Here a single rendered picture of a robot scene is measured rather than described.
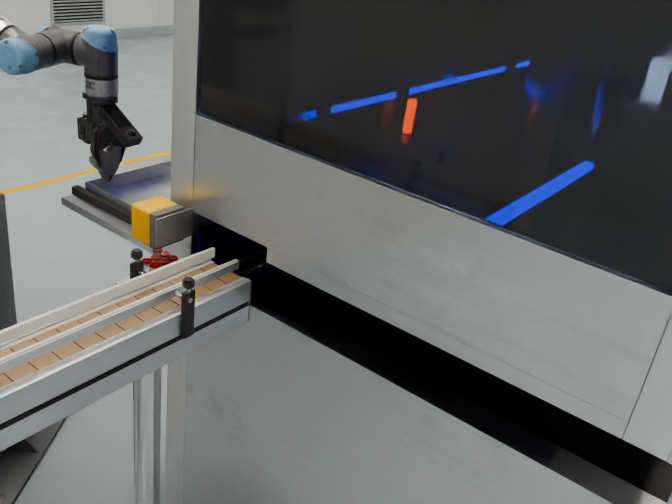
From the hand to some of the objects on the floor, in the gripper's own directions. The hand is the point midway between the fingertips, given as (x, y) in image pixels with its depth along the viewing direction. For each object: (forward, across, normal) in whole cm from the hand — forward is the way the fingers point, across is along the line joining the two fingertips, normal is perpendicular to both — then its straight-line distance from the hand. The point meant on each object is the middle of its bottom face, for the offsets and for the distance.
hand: (109, 177), depth 173 cm
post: (+92, +9, +39) cm, 100 cm away
